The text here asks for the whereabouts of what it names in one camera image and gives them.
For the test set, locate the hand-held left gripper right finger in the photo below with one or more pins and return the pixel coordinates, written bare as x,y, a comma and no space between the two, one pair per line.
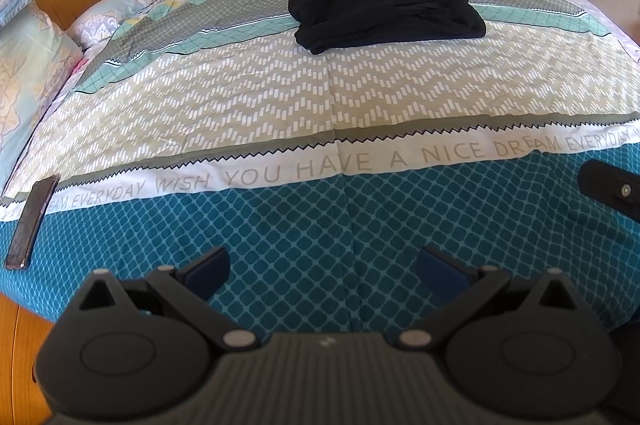
440,272

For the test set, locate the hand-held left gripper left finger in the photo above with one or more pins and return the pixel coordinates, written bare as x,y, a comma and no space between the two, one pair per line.
207,275

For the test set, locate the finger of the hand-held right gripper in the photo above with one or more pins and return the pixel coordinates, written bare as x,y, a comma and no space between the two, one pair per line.
607,187

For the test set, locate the black pants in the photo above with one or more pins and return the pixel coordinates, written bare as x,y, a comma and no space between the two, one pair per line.
385,12

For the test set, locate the black smartphone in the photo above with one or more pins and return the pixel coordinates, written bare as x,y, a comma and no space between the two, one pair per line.
32,220

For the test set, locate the patterned teal beige bed cover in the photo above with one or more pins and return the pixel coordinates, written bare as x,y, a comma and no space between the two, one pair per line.
280,105

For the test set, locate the pale blue floral pillow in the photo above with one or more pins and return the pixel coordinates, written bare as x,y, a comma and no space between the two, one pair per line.
30,80

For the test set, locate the white lilac patterned pillow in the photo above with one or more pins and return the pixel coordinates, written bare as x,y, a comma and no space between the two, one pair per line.
102,22

